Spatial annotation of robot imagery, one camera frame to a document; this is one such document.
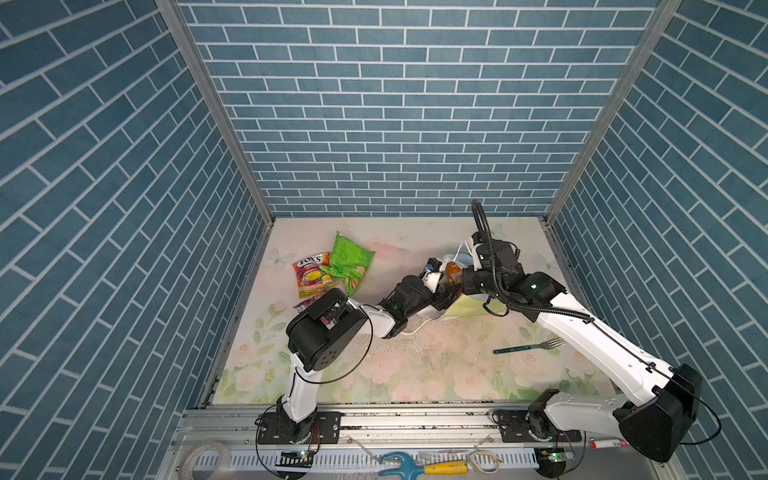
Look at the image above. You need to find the orange clear snack bag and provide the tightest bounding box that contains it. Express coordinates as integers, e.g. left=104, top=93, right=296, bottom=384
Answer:
left=443, top=261, right=462, bottom=285

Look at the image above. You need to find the floral paper gift bag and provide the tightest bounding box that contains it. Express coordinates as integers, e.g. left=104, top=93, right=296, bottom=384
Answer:
left=388, top=239, right=509, bottom=336

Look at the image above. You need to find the teal yellow handled tool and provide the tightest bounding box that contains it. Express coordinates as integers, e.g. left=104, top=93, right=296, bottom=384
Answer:
left=378, top=451, right=469, bottom=480

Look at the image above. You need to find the teal handled fork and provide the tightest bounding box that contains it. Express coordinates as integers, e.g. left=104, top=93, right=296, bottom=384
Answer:
left=492, top=337, right=565, bottom=355

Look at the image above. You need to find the aluminium corner post right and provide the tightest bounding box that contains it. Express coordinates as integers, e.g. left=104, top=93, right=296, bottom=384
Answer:
left=542, top=0, right=685, bottom=226

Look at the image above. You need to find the rubber band loop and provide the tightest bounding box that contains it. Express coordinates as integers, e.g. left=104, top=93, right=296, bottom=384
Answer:
left=467, top=450, right=502, bottom=474

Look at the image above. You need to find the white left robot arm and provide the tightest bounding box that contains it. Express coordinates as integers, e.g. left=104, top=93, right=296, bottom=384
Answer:
left=260, top=273, right=457, bottom=444

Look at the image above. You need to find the aluminium corner post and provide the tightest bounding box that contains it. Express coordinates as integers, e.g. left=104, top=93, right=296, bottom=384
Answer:
left=154, top=0, right=276, bottom=227
left=542, top=0, right=685, bottom=226

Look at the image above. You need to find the red white marker pen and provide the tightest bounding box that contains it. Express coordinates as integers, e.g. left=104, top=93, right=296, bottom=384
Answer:
left=590, top=438, right=629, bottom=449

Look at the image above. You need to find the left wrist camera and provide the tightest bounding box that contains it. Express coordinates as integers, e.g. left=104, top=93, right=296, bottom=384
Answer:
left=425, top=258, right=443, bottom=273

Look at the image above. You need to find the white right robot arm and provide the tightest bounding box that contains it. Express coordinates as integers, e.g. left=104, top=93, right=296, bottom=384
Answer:
left=462, top=200, right=703, bottom=463

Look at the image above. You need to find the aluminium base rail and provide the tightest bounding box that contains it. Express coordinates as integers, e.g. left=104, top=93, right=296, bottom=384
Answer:
left=157, top=403, right=684, bottom=479

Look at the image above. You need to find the aluminium corner post left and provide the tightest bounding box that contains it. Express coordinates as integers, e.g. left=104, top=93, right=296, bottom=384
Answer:
left=154, top=0, right=276, bottom=227

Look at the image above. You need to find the orange Fox's fruits candy bag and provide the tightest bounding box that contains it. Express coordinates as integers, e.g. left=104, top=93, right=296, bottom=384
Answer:
left=293, top=252, right=337, bottom=299

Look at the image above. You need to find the purple Fox's berries candy bag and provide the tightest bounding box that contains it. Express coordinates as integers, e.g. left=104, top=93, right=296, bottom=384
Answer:
left=294, top=297, right=317, bottom=313

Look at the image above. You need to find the clear tape roll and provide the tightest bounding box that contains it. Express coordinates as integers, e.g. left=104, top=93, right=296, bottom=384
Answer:
left=176, top=441, right=233, bottom=480

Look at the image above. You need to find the green chips bag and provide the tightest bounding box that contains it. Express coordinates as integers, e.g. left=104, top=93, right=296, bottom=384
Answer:
left=320, top=232, right=375, bottom=296

